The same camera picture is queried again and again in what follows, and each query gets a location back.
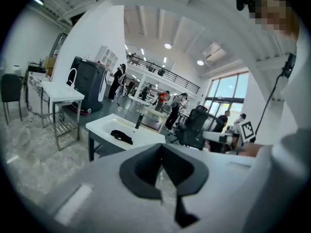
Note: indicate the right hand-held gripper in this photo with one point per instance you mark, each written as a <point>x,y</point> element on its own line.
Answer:
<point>247,132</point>

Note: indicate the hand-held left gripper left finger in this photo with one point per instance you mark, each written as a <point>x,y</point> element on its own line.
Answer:
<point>136,178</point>

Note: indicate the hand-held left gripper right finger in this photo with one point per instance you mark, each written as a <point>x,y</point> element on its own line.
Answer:
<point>187,176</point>

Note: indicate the person's right forearm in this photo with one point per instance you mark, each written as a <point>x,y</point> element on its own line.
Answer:
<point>251,150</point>

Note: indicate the white sink basin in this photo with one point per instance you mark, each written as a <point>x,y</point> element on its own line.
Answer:
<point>145,137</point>

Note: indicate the black office chair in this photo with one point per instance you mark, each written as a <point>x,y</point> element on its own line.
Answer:
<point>196,125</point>

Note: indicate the black sink faucet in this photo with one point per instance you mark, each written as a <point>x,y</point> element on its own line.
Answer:
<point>138,122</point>

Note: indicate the person's white shirt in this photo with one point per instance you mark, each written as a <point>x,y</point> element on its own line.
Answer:
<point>298,105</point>

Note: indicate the round white table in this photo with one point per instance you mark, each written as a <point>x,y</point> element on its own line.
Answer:
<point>138,99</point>

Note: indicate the round ceiling light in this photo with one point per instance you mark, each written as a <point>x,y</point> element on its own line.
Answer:
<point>200,62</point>
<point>167,45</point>

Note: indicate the ceiling air conditioner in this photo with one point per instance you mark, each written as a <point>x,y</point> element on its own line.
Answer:
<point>213,51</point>

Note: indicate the black balcony railing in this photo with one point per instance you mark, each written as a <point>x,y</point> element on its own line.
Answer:
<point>170,73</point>

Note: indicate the large black machine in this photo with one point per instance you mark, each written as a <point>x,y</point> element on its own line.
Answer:
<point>90,86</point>

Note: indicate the white arched faucet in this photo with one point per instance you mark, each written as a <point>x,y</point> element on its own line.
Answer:
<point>72,76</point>

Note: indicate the person's face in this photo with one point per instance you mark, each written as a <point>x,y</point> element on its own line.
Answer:
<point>272,13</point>

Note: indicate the white panelled cabinet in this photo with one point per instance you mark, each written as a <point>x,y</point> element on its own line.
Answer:
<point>108,57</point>

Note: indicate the marble pattern counter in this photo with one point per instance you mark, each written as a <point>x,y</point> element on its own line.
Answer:
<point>34,93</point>

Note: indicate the cardboard box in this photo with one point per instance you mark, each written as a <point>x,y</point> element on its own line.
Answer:
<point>49,65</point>

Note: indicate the black countertop appliance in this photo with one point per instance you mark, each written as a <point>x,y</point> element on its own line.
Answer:
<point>36,68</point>

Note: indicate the dark chair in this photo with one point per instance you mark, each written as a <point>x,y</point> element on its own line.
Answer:
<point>11,88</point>

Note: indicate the black head-worn camera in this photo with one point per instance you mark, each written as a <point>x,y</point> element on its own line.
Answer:
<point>241,1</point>

